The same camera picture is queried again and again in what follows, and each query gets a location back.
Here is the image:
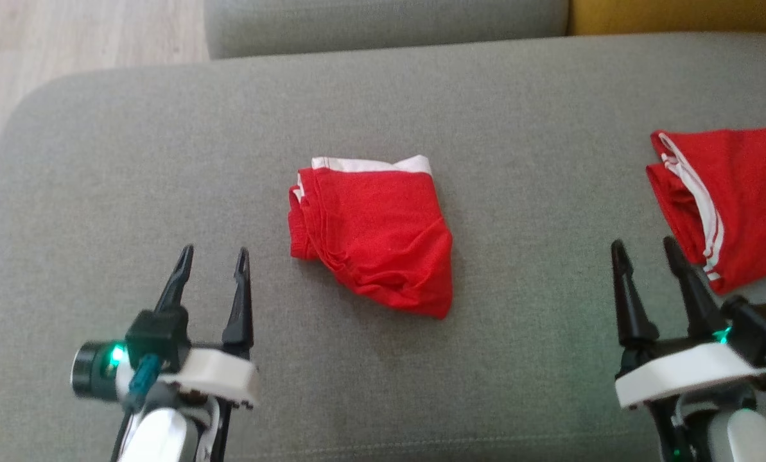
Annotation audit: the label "grey fabric sofa seat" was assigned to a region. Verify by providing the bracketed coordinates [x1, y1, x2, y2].
[0, 32, 766, 462]

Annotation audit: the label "red basketball jersey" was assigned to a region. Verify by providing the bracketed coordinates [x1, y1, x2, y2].
[646, 126, 766, 296]

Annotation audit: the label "red basketball shorts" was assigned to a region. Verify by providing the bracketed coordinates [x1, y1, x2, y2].
[288, 155, 455, 321]

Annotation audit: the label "grey sofa back cushion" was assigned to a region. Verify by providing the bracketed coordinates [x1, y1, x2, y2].
[204, 0, 571, 60]

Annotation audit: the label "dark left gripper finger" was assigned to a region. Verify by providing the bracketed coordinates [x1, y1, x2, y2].
[153, 244, 195, 316]
[221, 248, 256, 352]

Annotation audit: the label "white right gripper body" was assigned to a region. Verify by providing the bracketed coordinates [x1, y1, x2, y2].
[614, 336, 766, 411]

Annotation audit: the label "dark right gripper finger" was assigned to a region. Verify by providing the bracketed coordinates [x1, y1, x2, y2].
[663, 236, 730, 339]
[610, 240, 661, 347]

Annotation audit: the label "yellow cushion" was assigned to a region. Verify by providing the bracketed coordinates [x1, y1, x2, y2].
[568, 0, 766, 37]

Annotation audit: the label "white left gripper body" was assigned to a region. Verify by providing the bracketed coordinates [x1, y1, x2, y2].
[162, 345, 261, 410]

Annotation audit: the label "black cable teal plug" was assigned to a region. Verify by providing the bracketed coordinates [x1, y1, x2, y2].
[109, 354, 163, 462]

